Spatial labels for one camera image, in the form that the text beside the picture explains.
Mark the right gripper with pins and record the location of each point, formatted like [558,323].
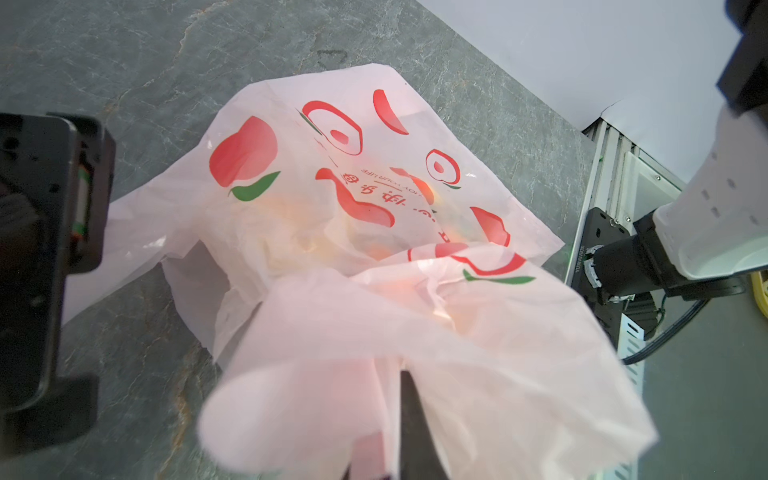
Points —
[57,173]

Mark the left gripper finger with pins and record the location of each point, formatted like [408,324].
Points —
[418,456]

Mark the pink plastic bag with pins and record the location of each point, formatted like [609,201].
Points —
[328,234]

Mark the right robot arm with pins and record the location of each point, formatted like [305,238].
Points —
[699,246]

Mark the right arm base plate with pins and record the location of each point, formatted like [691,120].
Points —
[608,275]

